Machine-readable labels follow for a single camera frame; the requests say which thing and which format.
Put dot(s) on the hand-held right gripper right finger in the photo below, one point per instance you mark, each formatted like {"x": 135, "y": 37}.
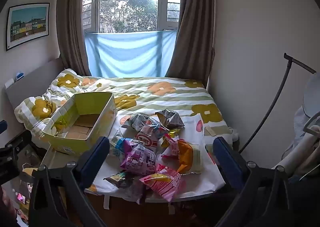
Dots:
{"x": 225, "y": 156}

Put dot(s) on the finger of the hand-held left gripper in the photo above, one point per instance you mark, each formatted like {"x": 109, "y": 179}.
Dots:
{"x": 18, "y": 143}
{"x": 3, "y": 126}

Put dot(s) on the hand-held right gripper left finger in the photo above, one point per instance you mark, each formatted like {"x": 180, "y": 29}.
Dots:
{"x": 96, "y": 156}

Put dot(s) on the yellow green cardboard box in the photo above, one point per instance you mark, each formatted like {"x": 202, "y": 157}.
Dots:
{"x": 100, "y": 126}

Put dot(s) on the fruit printed white tablecloth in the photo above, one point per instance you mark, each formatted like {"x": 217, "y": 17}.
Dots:
{"x": 207, "y": 174}

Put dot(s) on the light blue snack packet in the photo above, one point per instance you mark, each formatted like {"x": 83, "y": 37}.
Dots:
{"x": 120, "y": 145}

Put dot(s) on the small beige paper slip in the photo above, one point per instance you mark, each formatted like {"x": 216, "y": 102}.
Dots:
{"x": 211, "y": 131}

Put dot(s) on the small lit phone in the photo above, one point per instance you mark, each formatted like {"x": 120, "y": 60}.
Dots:
{"x": 21, "y": 198}

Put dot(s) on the orange white snack packet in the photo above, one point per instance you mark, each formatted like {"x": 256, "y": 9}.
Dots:
{"x": 186, "y": 156}

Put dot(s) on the purple snack packet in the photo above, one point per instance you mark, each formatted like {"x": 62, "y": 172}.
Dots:
{"x": 140, "y": 159}

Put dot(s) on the small blue white object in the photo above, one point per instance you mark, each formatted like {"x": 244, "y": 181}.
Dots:
{"x": 20, "y": 76}

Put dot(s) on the crumpled white grey snack packet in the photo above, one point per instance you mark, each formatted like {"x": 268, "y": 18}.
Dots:
{"x": 138, "y": 121}

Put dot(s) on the red white small snack packet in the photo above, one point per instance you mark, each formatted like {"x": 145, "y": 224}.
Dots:
{"x": 170, "y": 148}

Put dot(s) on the grey headboard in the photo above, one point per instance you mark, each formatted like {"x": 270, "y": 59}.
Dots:
{"x": 35, "y": 79}

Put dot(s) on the pink snack packet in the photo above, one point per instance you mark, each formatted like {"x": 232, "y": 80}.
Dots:
{"x": 165, "y": 180}

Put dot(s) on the pile of pale clothes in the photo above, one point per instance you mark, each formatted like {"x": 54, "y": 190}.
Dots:
{"x": 305, "y": 146}

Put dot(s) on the floral striped quilt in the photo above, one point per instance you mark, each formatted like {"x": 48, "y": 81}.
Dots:
{"x": 165, "y": 96}

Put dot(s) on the black curved stand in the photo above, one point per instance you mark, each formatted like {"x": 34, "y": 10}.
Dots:
{"x": 281, "y": 89}

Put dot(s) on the framed houses picture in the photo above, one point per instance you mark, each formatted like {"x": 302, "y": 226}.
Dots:
{"x": 27, "y": 25}

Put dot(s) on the light blue hanging cloth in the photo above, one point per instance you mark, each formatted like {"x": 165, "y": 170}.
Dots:
{"x": 130, "y": 54}

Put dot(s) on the brown curtain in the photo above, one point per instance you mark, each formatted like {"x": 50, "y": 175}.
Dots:
{"x": 195, "y": 34}
{"x": 71, "y": 29}

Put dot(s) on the window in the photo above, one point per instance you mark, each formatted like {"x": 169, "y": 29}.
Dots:
{"x": 130, "y": 1}

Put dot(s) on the white wall socket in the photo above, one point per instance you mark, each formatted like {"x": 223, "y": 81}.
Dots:
{"x": 9, "y": 83}

